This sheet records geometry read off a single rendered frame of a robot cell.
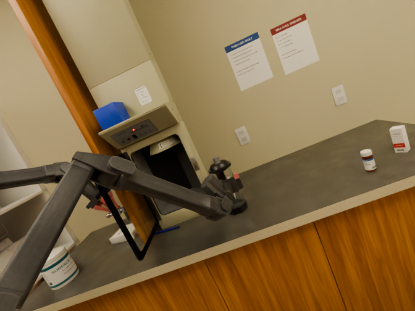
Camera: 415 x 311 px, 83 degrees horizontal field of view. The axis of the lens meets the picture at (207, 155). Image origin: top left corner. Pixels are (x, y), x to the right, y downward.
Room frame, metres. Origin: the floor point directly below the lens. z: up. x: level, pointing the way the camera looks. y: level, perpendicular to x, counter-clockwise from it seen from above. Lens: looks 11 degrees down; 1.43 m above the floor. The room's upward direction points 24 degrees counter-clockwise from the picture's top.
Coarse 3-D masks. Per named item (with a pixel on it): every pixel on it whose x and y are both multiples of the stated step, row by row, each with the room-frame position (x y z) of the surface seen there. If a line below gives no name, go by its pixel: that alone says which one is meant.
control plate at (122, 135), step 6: (132, 126) 1.03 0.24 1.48; (138, 126) 1.04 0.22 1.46; (144, 126) 1.04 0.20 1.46; (150, 126) 1.05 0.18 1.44; (120, 132) 1.04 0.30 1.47; (126, 132) 1.05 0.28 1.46; (132, 132) 1.05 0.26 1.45; (138, 132) 1.06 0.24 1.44; (150, 132) 1.08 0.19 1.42; (114, 138) 1.06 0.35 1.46; (120, 138) 1.07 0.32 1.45; (126, 138) 1.07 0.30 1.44; (132, 138) 1.08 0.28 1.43; (138, 138) 1.09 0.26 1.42; (120, 144) 1.09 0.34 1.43
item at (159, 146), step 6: (168, 138) 1.16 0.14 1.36; (174, 138) 1.17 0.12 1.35; (150, 144) 1.18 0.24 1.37; (156, 144) 1.15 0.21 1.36; (162, 144) 1.14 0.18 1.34; (168, 144) 1.14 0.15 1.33; (174, 144) 1.15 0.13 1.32; (150, 150) 1.18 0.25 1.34; (156, 150) 1.14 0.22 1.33; (162, 150) 1.13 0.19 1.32
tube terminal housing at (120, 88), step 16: (144, 64) 1.10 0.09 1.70; (112, 80) 1.12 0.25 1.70; (128, 80) 1.11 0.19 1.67; (144, 80) 1.11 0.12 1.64; (160, 80) 1.10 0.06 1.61; (96, 96) 1.14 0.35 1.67; (112, 96) 1.13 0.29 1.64; (128, 96) 1.12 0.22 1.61; (160, 96) 1.10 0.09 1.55; (128, 112) 1.12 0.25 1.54; (176, 112) 1.13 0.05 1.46; (176, 128) 1.10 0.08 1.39; (144, 144) 1.12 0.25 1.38; (192, 144) 1.16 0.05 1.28; (160, 224) 1.14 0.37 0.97; (176, 224) 1.13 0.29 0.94
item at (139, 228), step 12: (108, 192) 0.86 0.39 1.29; (120, 192) 0.93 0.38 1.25; (132, 192) 1.02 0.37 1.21; (108, 204) 0.82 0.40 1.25; (120, 204) 0.89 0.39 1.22; (132, 204) 0.97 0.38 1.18; (144, 204) 1.07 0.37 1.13; (120, 216) 0.85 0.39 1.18; (132, 216) 0.92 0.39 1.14; (144, 216) 1.01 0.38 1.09; (120, 228) 0.82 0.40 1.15; (132, 228) 0.88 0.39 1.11; (144, 228) 0.96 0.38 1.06; (144, 240) 0.91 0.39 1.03
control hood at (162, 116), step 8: (160, 104) 0.99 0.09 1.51; (168, 104) 1.04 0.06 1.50; (144, 112) 1.00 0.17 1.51; (152, 112) 1.00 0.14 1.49; (160, 112) 1.01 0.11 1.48; (168, 112) 1.02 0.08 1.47; (128, 120) 1.01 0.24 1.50; (136, 120) 1.01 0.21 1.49; (144, 120) 1.02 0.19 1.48; (152, 120) 1.03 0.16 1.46; (160, 120) 1.04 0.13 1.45; (168, 120) 1.05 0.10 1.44; (176, 120) 1.06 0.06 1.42; (112, 128) 1.02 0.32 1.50; (120, 128) 1.03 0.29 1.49; (160, 128) 1.07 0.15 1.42; (104, 136) 1.04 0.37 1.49; (144, 136) 1.09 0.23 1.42; (112, 144) 1.08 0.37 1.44; (128, 144) 1.11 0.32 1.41
